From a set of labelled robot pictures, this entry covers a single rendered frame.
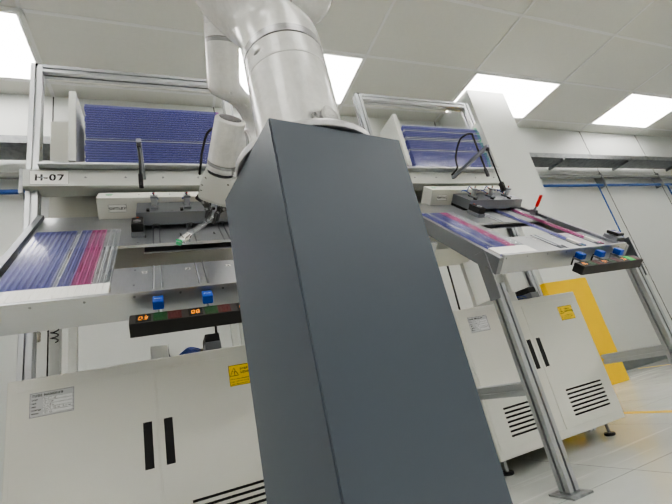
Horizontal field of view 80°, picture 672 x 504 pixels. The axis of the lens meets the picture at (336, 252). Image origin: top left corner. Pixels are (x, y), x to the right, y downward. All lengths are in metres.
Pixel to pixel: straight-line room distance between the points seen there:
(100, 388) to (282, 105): 1.01
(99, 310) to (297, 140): 0.74
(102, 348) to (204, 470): 1.85
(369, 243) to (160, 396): 1.00
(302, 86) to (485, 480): 0.49
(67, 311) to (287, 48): 0.75
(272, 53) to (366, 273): 0.33
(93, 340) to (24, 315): 1.99
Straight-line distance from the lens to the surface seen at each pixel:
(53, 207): 1.91
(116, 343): 3.04
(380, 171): 0.49
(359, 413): 0.37
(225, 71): 1.21
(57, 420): 1.35
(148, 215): 1.53
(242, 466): 1.33
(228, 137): 1.18
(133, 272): 1.20
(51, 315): 1.08
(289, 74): 0.57
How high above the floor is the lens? 0.42
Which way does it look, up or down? 19 degrees up
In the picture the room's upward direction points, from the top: 13 degrees counter-clockwise
